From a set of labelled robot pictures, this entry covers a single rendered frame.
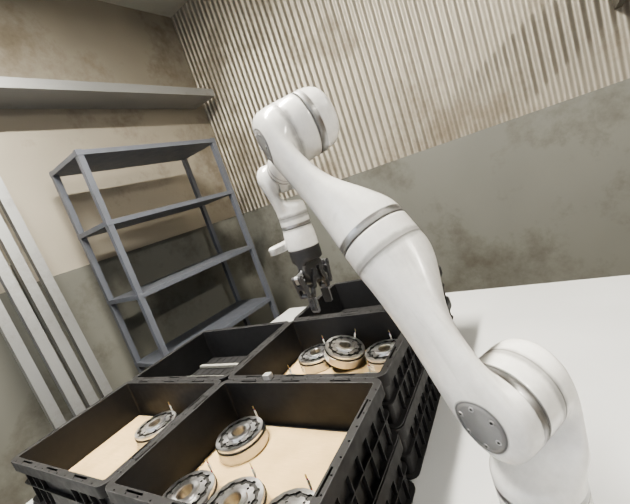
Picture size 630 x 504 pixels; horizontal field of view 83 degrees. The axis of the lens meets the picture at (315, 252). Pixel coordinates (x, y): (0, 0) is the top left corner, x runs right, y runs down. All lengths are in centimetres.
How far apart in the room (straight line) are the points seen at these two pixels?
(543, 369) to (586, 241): 222
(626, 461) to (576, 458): 35
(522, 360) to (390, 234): 18
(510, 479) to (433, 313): 20
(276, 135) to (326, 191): 10
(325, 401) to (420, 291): 40
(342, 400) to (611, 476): 44
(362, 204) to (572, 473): 34
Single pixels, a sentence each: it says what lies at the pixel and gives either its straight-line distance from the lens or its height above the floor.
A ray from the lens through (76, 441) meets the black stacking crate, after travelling 117.
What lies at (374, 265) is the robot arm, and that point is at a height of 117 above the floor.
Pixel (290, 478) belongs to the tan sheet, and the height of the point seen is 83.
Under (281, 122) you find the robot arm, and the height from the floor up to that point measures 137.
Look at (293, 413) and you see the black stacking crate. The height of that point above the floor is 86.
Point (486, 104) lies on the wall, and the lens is 254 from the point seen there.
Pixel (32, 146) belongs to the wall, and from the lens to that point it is 293.
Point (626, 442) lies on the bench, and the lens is 87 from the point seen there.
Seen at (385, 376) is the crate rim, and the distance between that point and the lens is 68.
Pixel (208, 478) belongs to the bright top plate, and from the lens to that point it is 77.
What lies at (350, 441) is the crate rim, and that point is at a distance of 56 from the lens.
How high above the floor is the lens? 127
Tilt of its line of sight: 9 degrees down
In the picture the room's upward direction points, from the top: 19 degrees counter-clockwise
